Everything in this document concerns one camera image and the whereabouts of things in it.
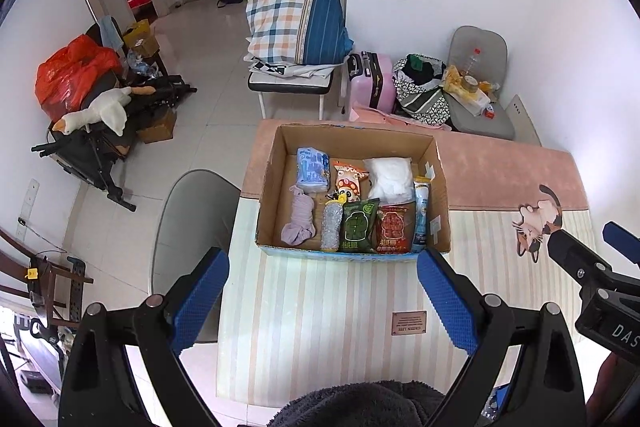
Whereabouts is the blue and white tube packet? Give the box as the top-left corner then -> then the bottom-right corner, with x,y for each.
412,177 -> 432,253

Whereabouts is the pink suitcase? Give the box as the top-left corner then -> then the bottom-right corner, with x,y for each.
347,52 -> 396,114

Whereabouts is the dark wooden chair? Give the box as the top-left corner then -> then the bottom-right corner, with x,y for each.
0,227 -> 93,328

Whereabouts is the orange plastic bag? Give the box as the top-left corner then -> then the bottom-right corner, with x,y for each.
35,34 -> 123,122

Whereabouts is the white goose plush toy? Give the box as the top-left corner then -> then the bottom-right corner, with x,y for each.
52,85 -> 156,138

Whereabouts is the dark fleece garment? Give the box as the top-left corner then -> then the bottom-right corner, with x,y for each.
267,381 -> 446,427

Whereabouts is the pink cloth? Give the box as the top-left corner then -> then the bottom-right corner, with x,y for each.
350,104 -> 453,132

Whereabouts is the light blue cloth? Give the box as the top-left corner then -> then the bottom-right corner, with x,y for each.
97,15 -> 123,52

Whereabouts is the purple sock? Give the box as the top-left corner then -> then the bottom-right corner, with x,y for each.
281,186 -> 318,245

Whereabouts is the yellow box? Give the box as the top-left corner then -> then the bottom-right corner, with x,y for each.
122,19 -> 158,55

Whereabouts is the white power strip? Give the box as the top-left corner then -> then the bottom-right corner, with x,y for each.
15,179 -> 40,243

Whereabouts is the black and white patterned bag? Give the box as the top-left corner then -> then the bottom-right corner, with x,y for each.
392,53 -> 451,126

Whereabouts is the clear plastic bottle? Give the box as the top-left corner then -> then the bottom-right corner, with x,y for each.
462,48 -> 482,80

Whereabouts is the plaid and blue quilt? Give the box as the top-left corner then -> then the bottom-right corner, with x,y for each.
245,0 -> 353,66

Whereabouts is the blue tissue packet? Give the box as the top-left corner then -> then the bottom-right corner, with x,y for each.
296,148 -> 332,194

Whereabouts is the green snack packet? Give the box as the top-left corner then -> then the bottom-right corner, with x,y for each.
340,198 -> 381,254

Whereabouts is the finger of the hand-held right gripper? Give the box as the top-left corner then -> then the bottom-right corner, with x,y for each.
546,229 -> 621,303
602,221 -> 640,265

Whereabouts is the orange mushroom print snack packet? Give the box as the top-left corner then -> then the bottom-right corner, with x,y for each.
327,159 -> 371,205

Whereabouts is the small brown cardboard box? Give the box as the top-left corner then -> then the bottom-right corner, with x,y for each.
136,109 -> 177,144

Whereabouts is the grey chair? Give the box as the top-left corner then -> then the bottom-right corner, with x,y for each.
442,26 -> 516,140
151,169 -> 242,303

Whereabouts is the white board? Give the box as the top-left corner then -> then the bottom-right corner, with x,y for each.
504,94 -> 542,146

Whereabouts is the white plastic bag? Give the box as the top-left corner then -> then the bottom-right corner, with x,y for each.
362,157 -> 416,206

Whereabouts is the black folded stroller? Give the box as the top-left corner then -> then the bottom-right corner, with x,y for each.
31,74 -> 198,212

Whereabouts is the person's right forearm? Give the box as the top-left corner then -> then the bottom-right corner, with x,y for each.
585,352 -> 640,427

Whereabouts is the yellow plastic bag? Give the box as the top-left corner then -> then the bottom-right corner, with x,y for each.
442,66 -> 468,95

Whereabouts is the small black box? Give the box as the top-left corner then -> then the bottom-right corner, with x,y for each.
20,371 -> 51,393

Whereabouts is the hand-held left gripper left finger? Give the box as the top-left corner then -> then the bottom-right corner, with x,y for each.
59,247 -> 231,427

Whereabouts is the red snack packet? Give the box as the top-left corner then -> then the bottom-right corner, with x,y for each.
375,204 -> 417,254

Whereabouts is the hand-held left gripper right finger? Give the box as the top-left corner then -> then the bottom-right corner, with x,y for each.
416,248 -> 586,427

